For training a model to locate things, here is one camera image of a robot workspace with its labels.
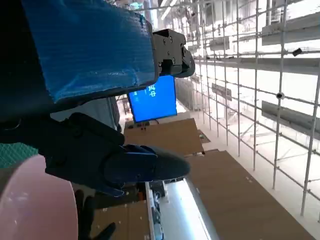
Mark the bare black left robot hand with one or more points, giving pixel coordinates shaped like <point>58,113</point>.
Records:
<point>87,50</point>

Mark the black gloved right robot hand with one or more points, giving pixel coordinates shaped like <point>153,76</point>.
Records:
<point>85,215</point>

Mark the pink bowl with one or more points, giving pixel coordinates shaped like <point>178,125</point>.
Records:
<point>32,205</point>

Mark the blue screen monitor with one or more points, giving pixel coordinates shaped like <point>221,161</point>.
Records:
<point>155,105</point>

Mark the green cutting mat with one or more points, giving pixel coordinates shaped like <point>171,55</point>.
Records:
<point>15,155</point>

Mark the silver metal rail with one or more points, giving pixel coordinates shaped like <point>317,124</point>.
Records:
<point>185,210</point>

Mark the white metal grid frame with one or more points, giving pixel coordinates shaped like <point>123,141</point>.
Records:
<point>255,75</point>

